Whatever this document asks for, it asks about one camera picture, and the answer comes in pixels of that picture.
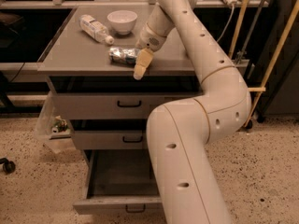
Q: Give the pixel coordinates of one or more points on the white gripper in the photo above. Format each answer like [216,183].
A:
[147,41]

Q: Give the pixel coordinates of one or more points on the crushed silver redbull can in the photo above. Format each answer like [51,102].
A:
[122,55]

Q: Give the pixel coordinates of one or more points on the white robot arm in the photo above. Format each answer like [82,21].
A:
[178,131]

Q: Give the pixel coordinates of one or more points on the grey top drawer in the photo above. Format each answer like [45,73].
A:
[111,105]

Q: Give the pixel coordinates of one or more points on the grey drawer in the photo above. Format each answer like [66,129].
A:
[109,140]
[119,180]
[111,105]

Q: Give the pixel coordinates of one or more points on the grey drawer cabinet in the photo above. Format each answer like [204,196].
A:
[78,64]

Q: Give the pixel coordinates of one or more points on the grey middle drawer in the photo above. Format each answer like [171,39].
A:
[109,140]

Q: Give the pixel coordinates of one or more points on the grey bottom drawer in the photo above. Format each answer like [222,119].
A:
[119,180]

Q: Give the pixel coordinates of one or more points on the white ceramic bowl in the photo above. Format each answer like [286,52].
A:
[122,21]

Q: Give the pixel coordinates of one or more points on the clear plastic water bottle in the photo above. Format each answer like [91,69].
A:
[95,29]

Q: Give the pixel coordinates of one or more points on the clear plastic bag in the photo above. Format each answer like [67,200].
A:
[51,129]

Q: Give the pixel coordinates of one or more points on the black caster wheel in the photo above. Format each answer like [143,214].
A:
[8,166]

